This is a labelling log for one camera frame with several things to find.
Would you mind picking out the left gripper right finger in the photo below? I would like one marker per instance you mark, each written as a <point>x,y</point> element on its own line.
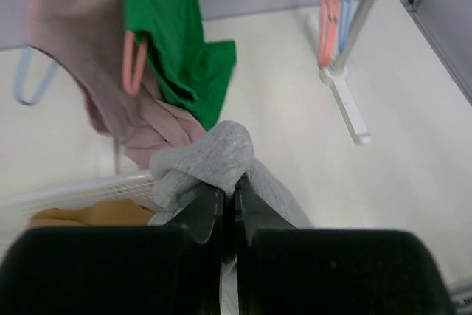
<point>285,270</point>

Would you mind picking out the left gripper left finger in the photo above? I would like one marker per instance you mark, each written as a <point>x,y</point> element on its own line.
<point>170,269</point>

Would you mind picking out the mustard brown tank top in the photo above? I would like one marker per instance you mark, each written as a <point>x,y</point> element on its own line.
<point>105,213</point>

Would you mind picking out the grey tank top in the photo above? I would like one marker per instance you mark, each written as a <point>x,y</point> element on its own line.
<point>220,159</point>

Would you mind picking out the green tank top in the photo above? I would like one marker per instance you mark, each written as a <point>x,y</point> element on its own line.
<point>191,73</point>

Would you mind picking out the mauve tank top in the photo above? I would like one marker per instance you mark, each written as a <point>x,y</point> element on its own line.
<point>86,38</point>

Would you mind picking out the white plastic basket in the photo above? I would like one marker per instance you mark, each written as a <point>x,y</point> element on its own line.
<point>17,209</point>

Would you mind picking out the white clothes rack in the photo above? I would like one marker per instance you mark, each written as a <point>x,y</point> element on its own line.
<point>335,75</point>

